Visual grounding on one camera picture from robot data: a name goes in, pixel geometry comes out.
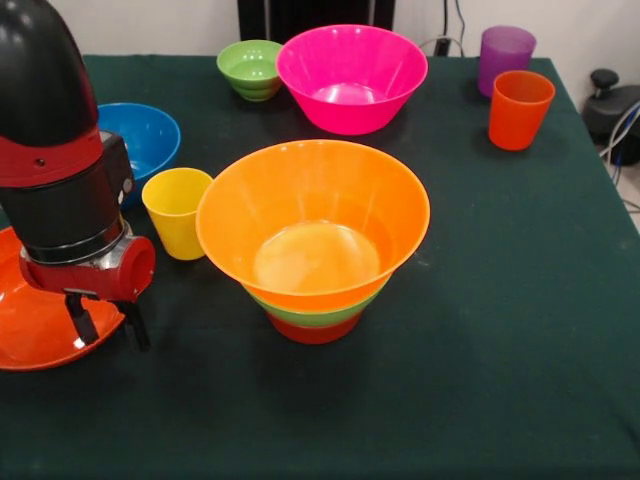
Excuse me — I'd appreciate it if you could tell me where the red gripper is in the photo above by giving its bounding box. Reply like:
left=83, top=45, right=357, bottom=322
left=18, top=234, right=157, bottom=353

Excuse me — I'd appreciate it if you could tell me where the wide shallow orange bowl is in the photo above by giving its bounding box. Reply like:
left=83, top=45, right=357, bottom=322
left=0, top=225, right=126, bottom=372

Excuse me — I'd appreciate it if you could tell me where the large green bowl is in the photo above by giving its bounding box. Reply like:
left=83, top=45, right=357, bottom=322
left=243, top=284, right=380, bottom=329

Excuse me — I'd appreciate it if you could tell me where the small orange bowl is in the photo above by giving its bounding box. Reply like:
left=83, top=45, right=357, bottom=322
left=267, top=313, right=362, bottom=345

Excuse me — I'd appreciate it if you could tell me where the large yellow-orange bowl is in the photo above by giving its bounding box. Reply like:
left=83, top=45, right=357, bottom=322
left=195, top=139, right=432, bottom=313

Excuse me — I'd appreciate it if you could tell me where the small green ribbed bowl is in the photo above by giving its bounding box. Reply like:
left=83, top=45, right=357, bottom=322
left=216, top=39, right=284, bottom=103

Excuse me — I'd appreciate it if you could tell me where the yellow cup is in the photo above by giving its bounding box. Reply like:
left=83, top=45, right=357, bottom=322
left=141, top=167, right=215, bottom=262

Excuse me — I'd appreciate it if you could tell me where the blue bowl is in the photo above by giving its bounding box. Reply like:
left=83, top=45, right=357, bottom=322
left=97, top=103, right=182, bottom=211

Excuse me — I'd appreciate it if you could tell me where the dark green tablecloth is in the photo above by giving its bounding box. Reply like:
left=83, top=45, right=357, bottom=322
left=0, top=53, right=640, bottom=480

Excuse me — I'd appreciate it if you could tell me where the large pink bowl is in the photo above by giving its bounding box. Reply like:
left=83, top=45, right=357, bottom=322
left=275, top=23, right=430, bottom=137

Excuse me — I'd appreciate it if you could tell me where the orange cup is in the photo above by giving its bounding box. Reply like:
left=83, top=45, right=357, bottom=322
left=488, top=70, right=557, bottom=152

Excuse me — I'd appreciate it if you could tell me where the purple cup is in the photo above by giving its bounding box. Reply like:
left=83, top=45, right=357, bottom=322
left=476, top=26, right=538, bottom=98

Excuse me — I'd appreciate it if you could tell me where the black rounded base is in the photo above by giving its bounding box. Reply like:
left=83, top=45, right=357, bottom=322
left=582, top=84, right=640, bottom=166

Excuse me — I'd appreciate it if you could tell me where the black clamp knob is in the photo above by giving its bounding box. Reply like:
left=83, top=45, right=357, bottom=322
left=589, top=68, right=621, bottom=101

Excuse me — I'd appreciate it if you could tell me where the black hanging cable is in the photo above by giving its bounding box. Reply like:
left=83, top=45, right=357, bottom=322
left=452, top=0, right=469, bottom=57

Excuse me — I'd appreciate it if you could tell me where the grey cable bundle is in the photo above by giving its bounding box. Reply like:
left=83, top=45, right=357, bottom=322
left=598, top=99, right=640, bottom=169

